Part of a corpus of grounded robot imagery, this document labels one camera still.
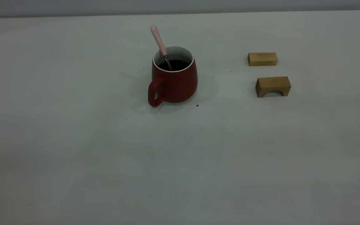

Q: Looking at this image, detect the arched wooden block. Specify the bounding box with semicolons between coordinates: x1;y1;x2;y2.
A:
255;76;292;98

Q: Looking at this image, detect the pink handled metal spoon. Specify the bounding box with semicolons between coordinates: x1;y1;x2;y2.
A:
150;25;173;71

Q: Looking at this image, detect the flat rectangular wooden block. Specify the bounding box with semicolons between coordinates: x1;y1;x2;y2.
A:
248;52;278;66

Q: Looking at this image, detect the red ceramic cup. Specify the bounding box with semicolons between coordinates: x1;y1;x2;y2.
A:
148;46;198;108

